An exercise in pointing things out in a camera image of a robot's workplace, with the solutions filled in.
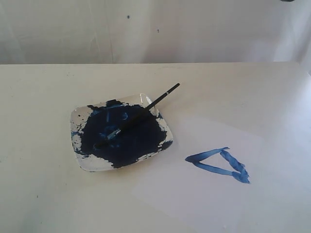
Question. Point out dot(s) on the black paintbrush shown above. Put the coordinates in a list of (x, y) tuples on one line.
[(133, 121)]

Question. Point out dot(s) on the white plate with blue paint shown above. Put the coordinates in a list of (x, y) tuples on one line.
[(90, 124)]

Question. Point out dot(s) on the white paper sheet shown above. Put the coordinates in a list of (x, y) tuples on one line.
[(277, 198)]

